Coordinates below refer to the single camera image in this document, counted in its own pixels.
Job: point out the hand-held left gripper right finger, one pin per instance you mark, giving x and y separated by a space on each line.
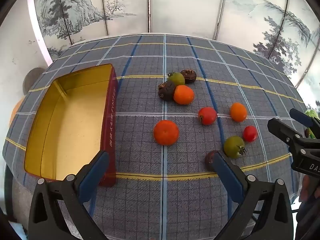
228 177

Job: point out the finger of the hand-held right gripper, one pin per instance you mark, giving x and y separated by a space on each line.
282 130
301 117

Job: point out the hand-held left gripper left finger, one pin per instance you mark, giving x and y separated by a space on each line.
93 177

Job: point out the red and gold tin box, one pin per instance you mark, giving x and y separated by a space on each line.
70 120

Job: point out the dark brown wrinkled fruit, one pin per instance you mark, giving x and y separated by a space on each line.
166 91
188 75

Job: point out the person's right forearm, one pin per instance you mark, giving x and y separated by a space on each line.
310 220

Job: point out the person's right hand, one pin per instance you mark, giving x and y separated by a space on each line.
304 190

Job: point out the green leafy object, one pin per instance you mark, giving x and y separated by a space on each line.
312 115

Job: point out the dark purple round fruit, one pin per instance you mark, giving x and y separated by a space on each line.
208 161

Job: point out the green tomato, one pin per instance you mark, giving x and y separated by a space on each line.
233 146
176 78

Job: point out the small red tomato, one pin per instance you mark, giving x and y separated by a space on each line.
250 133

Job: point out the plaid tablecloth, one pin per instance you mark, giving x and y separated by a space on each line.
140 205

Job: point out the large orange mandarin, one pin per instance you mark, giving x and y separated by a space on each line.
166 132

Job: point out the orange object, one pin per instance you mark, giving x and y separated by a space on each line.
16 110

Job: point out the grey round object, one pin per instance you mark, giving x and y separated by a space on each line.
31 81

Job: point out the painted folding screen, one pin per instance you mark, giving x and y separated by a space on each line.
187 5

